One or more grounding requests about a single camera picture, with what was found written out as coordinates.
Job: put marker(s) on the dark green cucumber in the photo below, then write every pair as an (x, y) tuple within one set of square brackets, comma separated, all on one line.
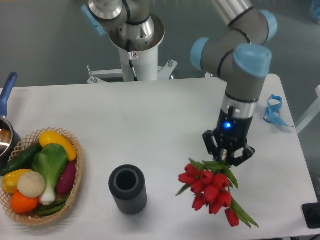
[(23, 160)]

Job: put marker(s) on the woven bamboo basket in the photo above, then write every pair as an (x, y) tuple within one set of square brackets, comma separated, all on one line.
[(74, 151)]

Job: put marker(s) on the green bean pod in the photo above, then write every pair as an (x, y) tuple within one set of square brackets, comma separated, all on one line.
[(51, 209)]

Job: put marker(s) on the black device at edge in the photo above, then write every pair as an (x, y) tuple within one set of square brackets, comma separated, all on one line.
[(311, 212)]

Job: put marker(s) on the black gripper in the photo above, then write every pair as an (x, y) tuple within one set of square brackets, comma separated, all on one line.
[(233, 130)]

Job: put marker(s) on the blue object top right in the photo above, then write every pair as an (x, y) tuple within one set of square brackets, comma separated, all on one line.
[(315, 10)]

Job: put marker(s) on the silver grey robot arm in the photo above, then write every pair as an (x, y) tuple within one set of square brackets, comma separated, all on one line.
[(240, 59)]

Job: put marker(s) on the blue handled saucepan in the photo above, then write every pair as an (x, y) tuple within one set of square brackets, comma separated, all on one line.
[(9, 138)]

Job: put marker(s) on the white frame at right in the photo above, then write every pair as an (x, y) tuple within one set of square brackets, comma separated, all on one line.
[(310, 113)]

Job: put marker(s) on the orange fruit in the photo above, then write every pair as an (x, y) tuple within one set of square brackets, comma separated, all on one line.
[(21, 204)]

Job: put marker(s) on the purple sweet potato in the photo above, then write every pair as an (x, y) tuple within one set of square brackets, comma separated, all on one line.
[(67, 179)]

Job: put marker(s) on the cream white garlic bulb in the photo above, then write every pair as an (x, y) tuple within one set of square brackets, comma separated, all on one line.
[(31, 184)]

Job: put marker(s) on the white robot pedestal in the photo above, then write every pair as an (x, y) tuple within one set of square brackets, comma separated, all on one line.
[(136, 66)]

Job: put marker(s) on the yellow bell pepper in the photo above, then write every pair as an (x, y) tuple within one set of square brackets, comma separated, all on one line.
[(10, 180)]

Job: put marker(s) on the dark grey ribbed vase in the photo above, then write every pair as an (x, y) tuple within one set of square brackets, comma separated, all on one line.
[(127, 186)]

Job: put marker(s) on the blue knotted ribbon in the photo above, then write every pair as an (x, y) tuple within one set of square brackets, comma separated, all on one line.
[(272, 113)]

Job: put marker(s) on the red tulip bouquet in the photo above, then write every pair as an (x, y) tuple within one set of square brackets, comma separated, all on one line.
[(211, 182)]

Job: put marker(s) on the green bok choy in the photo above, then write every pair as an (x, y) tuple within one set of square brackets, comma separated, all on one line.
[(50, 162)]

